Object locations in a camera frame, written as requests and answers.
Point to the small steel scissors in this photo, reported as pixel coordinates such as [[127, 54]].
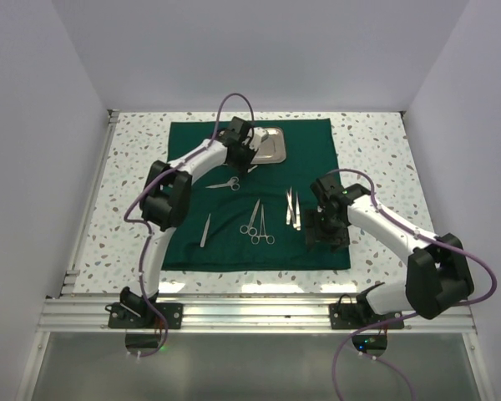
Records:
[[233, 183]]

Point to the aluminium mounting rail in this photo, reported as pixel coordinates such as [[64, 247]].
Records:
[[203, 313]]

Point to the stainless steel instrument tray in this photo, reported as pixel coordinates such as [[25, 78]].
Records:
[[273, 146]]

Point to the steel forceps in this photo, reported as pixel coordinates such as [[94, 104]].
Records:
[[260, 234]]

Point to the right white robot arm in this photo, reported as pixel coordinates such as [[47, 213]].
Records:
[[437, 275]]

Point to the steel scalpel handle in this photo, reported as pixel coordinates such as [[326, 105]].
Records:
[[205, 231]]

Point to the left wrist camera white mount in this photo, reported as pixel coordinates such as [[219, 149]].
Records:
[[259, 135]]

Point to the dark green surgical cloth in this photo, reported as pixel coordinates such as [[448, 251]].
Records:
[[310, 153]]

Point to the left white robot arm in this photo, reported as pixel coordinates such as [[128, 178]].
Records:
[[164, 203]]

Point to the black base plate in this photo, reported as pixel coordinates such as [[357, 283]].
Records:
[[121, 317], [347, 314]]

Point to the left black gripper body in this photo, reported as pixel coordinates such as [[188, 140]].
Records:
[[244, 158]]

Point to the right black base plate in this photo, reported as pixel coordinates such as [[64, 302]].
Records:
[[347, 314]]

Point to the steel tweezers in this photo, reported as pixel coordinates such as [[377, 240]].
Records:
[[290, 216], [296, 208]]

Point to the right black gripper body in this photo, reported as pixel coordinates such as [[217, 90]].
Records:
[[332, 232]]

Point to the steel surgical scissors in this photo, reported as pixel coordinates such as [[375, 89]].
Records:
[[249, 228]]

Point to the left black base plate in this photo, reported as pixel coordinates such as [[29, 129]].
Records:
[[121, 317]]

